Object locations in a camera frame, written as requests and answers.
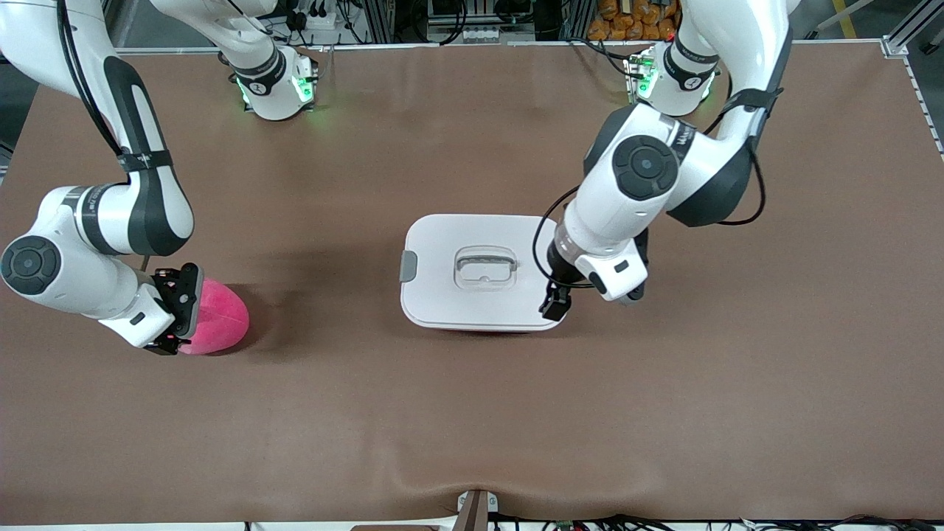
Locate front camera mount post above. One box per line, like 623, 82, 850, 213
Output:
451, 488, 500, 531

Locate white box lid grey latches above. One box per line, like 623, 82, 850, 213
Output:
399, 214, 572, 331

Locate pink plush toy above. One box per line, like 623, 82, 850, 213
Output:
177, 278, 250, 356

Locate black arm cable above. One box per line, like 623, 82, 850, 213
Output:
55, 0, 174, 172
532, 74, 768, 299

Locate aluminium frame strut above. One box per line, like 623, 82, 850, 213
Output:
881, 0, 944, 60

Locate silver table edge rail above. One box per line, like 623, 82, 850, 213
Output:
507, 37, 886, 47
111, 43, 442, 74

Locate white power strip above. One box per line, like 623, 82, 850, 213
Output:
284, 6, 341, 32

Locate orange snack pile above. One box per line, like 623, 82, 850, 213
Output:
588, 0, 679, 41

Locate table cover mat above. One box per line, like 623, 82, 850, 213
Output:
0, 41, 944, 526

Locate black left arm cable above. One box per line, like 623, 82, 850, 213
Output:
532, 74, 768, 299

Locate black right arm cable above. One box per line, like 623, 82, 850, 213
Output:
55, 0, 174, 172

